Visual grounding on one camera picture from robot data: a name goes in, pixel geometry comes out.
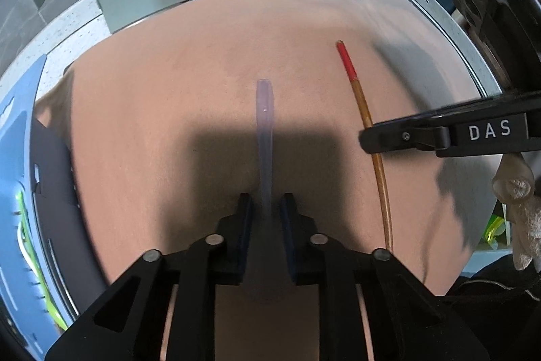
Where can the translucent lavender plastic spoon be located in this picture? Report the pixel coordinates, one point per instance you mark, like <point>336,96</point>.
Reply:
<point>264,124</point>

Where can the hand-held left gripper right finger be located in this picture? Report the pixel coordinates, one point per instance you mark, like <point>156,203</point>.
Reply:
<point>287,234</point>

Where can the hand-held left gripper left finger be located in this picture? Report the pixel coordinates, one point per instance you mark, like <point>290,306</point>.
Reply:
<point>247,234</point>

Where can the brown mat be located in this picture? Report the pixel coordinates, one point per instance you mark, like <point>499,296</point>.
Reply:
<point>169,90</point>

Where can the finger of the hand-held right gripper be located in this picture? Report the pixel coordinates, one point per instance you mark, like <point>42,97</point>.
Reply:
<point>389,137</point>

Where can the person's dark clothing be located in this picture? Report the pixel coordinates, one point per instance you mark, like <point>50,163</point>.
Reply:
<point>498,301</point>

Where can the green plastic spoon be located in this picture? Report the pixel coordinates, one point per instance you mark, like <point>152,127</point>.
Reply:
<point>54,312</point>

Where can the red-tipped wooden chopstick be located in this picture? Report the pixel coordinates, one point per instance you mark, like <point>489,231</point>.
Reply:
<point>346,60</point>

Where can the neon green plastic item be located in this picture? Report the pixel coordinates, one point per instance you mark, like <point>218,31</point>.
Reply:
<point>494,232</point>

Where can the person's right hand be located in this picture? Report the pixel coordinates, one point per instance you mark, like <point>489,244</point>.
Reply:
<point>513,185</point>

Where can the blue plastic basket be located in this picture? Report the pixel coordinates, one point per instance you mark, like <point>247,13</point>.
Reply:
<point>17,141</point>

